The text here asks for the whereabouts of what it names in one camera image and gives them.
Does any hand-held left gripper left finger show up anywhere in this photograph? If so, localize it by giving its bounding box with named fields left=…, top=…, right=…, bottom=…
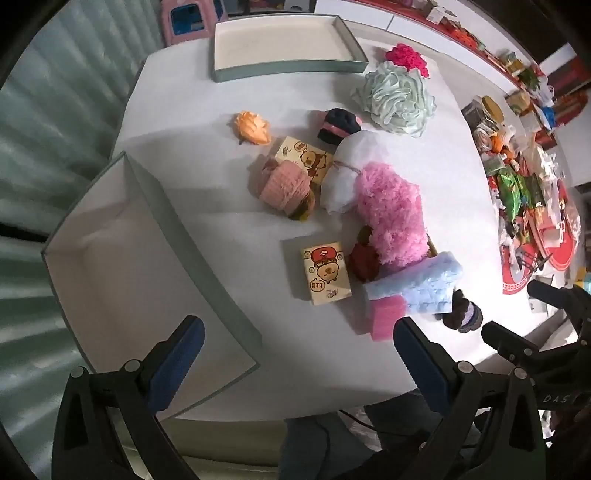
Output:
left=51, top=315, right=206, bottom=480

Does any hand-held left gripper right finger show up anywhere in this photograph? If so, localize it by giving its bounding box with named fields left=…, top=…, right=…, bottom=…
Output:
left=392, top=316, right=548, bottom=480

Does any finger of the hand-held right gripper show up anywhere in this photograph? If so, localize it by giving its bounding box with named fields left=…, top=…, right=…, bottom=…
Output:
left=481, top=322, right=583, bottom=376
left=527, top=280, right=591, bottom=333

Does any brown lilac knitted cupcake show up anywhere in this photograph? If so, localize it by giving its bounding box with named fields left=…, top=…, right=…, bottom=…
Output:
left=441, top=288, right=484, bottom=334

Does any deep grey-green cardboard box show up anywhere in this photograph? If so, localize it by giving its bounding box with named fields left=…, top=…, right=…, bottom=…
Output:
left=41, top=151, right=262, bottom=422

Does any dark red fabric rose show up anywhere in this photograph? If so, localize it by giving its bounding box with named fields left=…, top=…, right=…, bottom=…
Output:
left=347, top=226, right=384, bottom=283

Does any cartoon print tissue packet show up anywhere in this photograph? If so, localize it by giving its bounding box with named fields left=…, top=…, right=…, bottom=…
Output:
left=272, top=136, right=334, bottom=190
left=301, top=241, right=353, bottom=307

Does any pink fluffy duster head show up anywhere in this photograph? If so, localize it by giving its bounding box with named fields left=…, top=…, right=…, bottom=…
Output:
left=355, top=161, right=431, bottom=268

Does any pink knitted cupcake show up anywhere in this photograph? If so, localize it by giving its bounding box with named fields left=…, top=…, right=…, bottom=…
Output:
left=249, top=157, right=317, bottom=215

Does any round red tray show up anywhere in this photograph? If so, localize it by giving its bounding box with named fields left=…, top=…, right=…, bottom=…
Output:
left=502, top=198, right=581, bottom=294

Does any pink sponge block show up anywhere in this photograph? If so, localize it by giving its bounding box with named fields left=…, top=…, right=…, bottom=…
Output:
left=367, top=295, right=410, bottom=342

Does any light blue sponge cloth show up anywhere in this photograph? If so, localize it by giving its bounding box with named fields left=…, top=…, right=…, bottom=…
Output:
left=362, top=251, right=464, bottom=319

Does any pile of snack packets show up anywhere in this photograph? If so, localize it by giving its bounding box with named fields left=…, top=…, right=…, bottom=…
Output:
left=462, top=92, right=583, bottom=287

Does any person's jeans leg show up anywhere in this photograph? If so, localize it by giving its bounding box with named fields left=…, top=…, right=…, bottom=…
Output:
left=279, top=388, right=462, bottom=480

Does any clear jar with yellow lid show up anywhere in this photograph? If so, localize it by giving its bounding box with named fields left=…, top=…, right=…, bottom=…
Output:
left=462, top=95, right=506, bottom=134

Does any brown and yellow sock roll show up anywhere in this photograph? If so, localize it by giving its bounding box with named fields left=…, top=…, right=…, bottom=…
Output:
left=286, top=191, right=318, bottom=222

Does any white mesh bath pouf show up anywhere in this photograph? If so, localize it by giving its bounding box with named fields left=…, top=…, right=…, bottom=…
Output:
left=321, top=130, right=393, bottom=214

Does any orange fabric flower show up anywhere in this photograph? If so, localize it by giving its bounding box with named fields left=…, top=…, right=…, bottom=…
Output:
left=229, top=111, right=273, bottom=147

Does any pale green bath loofah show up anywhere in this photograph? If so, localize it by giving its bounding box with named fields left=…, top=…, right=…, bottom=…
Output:
left=349, top=61, right=437, bottom=138

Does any black and pink sock roll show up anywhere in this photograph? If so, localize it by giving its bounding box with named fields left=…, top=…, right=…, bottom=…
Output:
left=317, top=108, right=362, bottom=147

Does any pale green curtain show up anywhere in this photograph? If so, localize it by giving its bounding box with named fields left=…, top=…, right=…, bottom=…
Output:
left=0, top=0, right=171, bottom=462

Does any long red shelf cover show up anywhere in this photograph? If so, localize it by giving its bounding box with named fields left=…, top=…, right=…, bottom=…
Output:
left=416, top=0, right=591, bottom=116

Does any shallow grey-green box lid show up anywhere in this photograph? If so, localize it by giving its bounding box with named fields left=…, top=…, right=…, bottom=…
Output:
left=212, top=15, right=369, bottom=84

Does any pink plastic stool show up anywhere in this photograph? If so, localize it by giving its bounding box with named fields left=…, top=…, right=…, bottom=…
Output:
left=161, top=0, right=228, bottom=47

